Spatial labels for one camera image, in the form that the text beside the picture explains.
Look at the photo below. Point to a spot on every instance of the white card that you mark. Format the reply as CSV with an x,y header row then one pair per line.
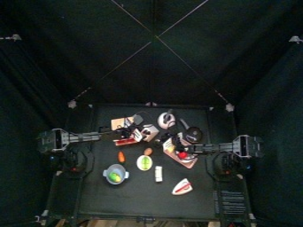
x,y
139,134

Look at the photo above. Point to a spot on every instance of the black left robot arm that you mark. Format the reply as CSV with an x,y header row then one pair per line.
x,y
80,137

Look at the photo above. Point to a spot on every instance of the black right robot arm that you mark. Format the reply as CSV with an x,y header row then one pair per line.
x,y
215,147

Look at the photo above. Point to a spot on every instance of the red toy tomato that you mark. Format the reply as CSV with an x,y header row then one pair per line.
x,y
181,154

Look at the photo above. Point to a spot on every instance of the wooden toy stove board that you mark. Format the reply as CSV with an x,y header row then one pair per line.
x,y
172,156

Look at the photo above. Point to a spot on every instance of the wooden box with red drawer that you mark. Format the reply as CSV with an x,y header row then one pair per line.
x,y
117,122

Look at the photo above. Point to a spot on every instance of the black toy frying pan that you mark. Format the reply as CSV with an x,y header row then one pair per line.
x,y
193,135

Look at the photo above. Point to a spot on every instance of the pale wooden knife block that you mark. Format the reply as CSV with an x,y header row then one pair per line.
x,y
151,130

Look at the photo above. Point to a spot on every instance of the brown toy egg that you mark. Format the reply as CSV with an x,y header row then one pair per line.
x,y
148,151

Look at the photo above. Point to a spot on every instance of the orange toy carrot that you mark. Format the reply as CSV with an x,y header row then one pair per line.
x,y
121,157

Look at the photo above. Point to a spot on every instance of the small white plate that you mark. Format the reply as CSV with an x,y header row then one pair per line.
x,y
137,163

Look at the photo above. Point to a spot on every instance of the grey toy pot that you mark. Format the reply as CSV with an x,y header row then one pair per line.
x,y
117,168

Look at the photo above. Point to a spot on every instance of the green toy vegetable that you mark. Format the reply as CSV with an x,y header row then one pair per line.
x,y
115,177

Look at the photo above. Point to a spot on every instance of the white text warning sticker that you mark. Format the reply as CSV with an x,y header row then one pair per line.
x,y
232,201

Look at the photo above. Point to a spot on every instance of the metal frame corner bracket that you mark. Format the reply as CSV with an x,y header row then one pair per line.
x,y
229,107
295,39
13,37
71,103

